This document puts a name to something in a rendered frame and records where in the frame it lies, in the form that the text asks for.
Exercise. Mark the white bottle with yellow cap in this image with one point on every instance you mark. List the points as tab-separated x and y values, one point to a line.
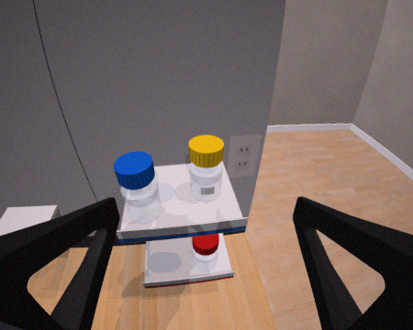
205	169

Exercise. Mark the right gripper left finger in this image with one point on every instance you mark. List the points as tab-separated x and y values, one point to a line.
25	251

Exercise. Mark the clear bottle with blue cap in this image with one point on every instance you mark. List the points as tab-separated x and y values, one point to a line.
140	192

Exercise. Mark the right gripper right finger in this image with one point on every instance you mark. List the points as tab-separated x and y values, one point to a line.
384	249

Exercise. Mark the clear glass bottle with red cap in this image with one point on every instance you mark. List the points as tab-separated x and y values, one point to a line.
205	245

